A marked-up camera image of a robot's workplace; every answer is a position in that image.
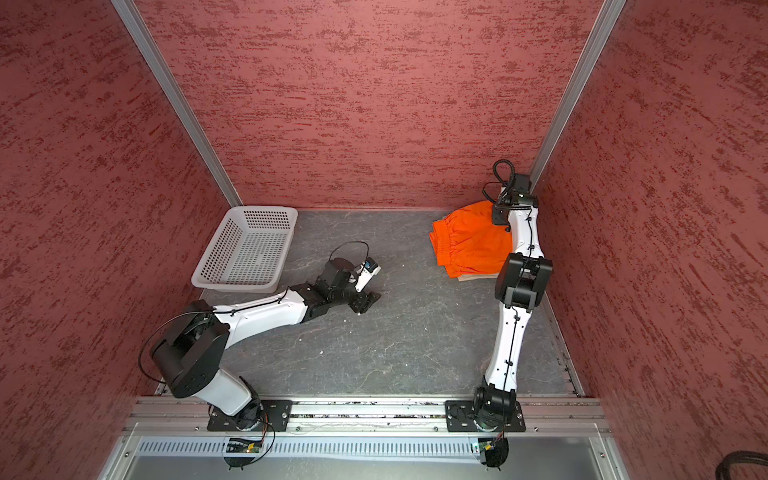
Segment orange shorts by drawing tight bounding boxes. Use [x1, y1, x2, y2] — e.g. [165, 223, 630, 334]
[429, 201, 512, 279]

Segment beige drawstring shorts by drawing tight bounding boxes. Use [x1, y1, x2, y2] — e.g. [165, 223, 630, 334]
[457, 273, 498, 282]

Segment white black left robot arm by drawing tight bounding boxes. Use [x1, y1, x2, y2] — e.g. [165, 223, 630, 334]
[142, 257, 381, 431]

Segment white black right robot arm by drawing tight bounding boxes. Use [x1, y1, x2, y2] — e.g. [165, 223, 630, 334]
[473, 193, 553, 433]

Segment white plastic laundry basket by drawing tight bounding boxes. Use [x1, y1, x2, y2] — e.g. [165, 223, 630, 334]
[191, 206, 298, 293]

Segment left small circuit board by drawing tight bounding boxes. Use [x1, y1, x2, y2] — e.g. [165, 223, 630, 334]
[225, 438, 263, 455]

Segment aluminium front rail frame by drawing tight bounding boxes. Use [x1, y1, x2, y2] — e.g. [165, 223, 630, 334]
[122, 396, 612, 437]

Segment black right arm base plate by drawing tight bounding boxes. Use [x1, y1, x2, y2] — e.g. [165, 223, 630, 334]
[444, 400, 526, 434]

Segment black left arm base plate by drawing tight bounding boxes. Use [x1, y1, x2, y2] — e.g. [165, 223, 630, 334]
[207, 399, 294, 434]

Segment white slotted cable duct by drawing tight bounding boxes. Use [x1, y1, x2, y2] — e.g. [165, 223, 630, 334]
[134, 436, 480, 463]

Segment aluminium right corner post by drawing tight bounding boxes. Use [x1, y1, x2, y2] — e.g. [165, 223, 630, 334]
[530, 0, 626, 192]

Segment aluminium corner post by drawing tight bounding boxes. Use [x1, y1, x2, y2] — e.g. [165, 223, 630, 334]
[530, 0, 626, 192]
[111, 0, 243, 207]

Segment black cable bottom right corner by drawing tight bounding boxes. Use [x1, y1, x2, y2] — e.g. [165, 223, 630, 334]
[715, 450, 768, 480]

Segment aluminium left corner post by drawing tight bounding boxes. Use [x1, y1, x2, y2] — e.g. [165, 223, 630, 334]
[111, 0, 243, 207]

